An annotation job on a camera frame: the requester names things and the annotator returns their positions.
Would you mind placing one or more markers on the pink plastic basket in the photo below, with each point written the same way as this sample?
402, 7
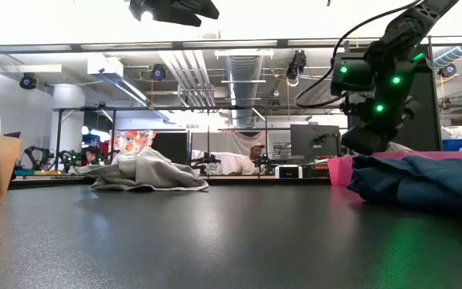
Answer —
339, 172

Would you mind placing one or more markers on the white ceiling box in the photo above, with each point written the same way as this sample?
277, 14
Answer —
104, 66

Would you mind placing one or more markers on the small black panel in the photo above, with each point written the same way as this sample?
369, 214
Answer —
171, 146

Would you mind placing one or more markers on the black metal rig frame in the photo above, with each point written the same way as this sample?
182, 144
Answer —
255, 182

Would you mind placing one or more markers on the navy blue towel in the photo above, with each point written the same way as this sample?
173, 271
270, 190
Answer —
415, 180

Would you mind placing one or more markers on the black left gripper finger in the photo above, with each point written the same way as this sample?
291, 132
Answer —
183, 12

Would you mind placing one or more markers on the floral cloth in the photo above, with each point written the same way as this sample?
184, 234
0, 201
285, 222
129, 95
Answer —
134, 140

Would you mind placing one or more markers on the white towel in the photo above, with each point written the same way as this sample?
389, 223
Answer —
401, 147

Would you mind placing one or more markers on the grey computer monitor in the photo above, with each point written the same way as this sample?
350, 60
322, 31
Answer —
307, 140

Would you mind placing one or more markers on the grey towel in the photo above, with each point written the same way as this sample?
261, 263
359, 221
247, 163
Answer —
147, 172

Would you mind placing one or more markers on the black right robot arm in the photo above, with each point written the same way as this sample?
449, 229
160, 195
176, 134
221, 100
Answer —
411, 24

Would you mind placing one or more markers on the silver flexible duct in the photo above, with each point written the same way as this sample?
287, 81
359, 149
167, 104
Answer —
455, 54

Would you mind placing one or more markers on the person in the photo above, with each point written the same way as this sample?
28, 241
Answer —
255, 154
91, 154

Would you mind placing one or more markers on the silver ceiling duct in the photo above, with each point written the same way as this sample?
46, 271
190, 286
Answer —
244, 88

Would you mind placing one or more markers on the black ceiling camera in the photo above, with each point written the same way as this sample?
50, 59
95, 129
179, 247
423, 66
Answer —
158, 73
447, 70
28, 81
297, 64

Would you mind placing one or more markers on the small white device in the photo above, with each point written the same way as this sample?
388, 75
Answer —
288, 172

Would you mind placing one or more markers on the black background robot arm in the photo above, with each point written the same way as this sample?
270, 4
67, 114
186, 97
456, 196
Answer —
34, 154
205, 160

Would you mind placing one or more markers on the grey draped cloth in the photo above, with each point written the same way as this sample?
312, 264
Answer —
223, 142

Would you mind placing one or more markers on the blue bin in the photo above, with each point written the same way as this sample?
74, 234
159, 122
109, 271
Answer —
453, 144

